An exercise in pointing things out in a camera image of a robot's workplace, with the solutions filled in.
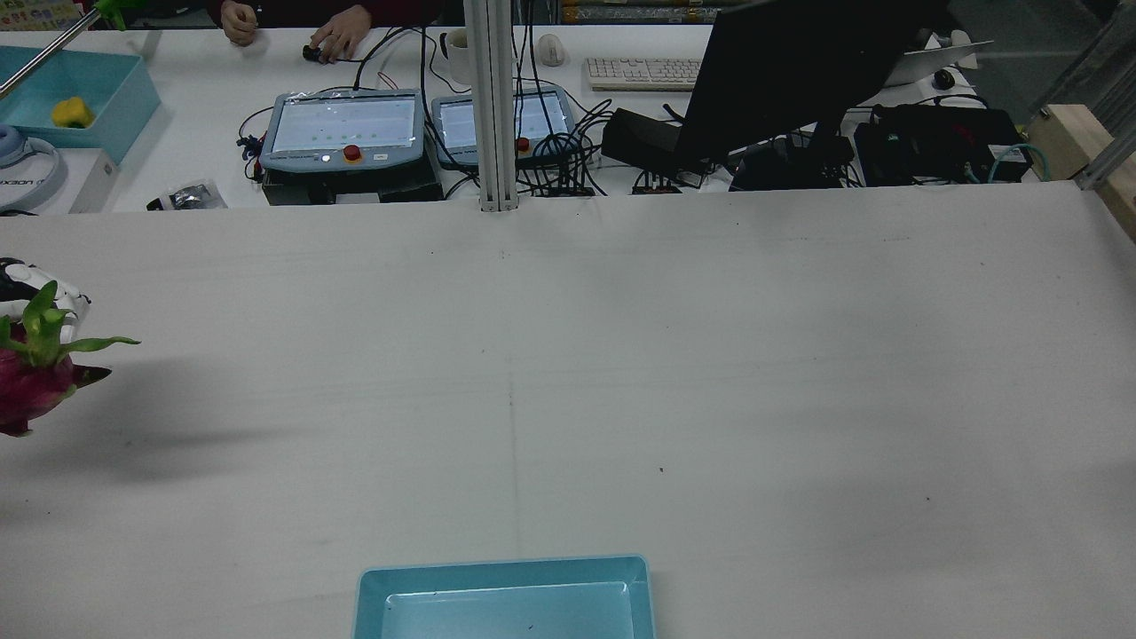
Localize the light blue plastic tray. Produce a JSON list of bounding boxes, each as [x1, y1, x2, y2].
[[353, 556, 656, 639]]

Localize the yellow toy pepper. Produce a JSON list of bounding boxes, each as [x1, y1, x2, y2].
[[51, 96, 95, 130]]

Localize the black cable bundle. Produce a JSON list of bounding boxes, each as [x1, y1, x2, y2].
[[515, 89, 615, 198]]

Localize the large robot teach pendant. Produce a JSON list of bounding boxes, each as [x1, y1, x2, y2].
[[259, 88, 427, 173]]

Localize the black electronics box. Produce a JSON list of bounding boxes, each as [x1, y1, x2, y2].
[[854, 105, 1035, 187]]

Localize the pale blue headphones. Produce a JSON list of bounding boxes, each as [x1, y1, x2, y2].
[[0, 124, 67, 214]]

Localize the light blue storage bin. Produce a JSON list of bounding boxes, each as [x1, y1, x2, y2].
[[0, 44, 162, 165]]

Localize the clear plastic bag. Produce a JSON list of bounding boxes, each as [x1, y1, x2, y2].
[[146, 180, 229, 212]]

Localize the white cardboard box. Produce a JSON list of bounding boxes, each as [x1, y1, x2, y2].
[[67, 146, 121, 214]]

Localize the person in red sweater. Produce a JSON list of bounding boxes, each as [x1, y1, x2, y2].
[[209, 0, 445, 65]]

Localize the colourful printed box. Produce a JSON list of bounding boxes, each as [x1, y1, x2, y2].
[[0, 0, 88, 32]]

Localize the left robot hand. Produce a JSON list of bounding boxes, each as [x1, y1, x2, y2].
[[0, 257, 91, 347]]

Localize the black computer monitor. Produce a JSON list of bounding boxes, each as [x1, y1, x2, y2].
[[679, 0, 951, 192]]

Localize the aluminium profile post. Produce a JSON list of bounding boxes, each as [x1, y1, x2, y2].
[[463, 0, 520, 212]]

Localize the wooden block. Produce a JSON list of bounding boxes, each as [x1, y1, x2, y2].
[[1027, 105, 1136, 241]]

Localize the metal reacher grabber tool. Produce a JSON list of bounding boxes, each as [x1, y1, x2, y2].
[[0, 9, 103, 100]]

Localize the white computer keyboard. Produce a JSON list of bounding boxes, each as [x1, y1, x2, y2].
[[584, 58, 704, 92]]

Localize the pink dragon fruit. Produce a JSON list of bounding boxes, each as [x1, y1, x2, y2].
[[0, 281, 141, 438]]

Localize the green plastic item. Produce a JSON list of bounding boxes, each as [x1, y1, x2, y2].
[[93, 0, 150, 32]]

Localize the aluminium frame corner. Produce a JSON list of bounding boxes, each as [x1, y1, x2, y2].
[[1034, 9, 1136, 192]]

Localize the small robot teach pendant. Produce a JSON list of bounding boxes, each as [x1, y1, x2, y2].
[[431, 86, 578, 168]]

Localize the black box under pendant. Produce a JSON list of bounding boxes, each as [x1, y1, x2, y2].
[[263, 160, 445, 207]]

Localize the white mug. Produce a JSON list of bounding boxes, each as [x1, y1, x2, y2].
[[439, 28, 473, 86]]

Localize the teal cable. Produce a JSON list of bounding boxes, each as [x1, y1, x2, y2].
[[987, 142, 1053, 184]]

